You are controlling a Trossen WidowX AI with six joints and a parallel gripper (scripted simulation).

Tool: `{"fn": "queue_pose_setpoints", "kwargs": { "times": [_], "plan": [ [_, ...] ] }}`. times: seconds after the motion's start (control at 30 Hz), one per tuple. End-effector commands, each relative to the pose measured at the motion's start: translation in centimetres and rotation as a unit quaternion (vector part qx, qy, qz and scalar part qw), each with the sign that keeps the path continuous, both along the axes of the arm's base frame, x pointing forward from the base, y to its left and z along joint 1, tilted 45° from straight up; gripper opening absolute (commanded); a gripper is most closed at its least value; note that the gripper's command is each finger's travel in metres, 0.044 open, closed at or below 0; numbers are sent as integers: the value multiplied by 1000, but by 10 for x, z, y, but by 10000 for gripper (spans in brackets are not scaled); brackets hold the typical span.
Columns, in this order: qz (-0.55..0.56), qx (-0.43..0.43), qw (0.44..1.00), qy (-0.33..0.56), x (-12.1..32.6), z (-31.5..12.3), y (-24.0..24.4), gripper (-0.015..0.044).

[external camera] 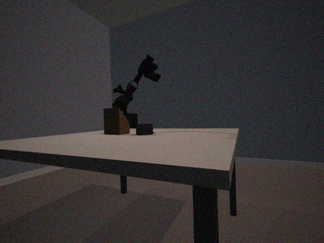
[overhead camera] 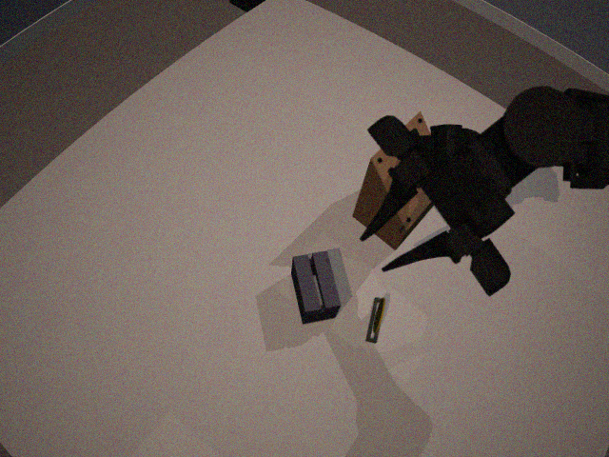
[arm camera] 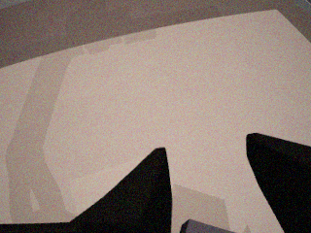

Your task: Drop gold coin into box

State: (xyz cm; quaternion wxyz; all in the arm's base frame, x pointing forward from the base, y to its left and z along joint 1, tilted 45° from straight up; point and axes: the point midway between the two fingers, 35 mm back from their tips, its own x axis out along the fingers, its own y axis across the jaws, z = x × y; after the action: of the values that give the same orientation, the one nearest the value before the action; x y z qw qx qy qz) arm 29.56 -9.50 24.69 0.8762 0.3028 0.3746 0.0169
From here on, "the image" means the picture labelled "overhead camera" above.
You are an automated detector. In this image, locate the gold coin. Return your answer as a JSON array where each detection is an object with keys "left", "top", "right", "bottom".
[{"left": 373, "top": 298, "right": 385, "bottom": 333}]

